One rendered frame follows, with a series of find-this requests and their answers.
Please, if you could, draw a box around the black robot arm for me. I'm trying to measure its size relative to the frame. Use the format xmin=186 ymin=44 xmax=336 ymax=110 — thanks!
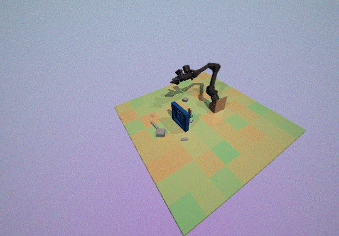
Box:
xmin=175 ymin=62 xmax=220 ymax=102

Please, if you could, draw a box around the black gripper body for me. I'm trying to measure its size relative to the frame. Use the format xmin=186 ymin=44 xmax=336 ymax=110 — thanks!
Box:
xmin=177 ymin=72 xmax=188 ymax=85

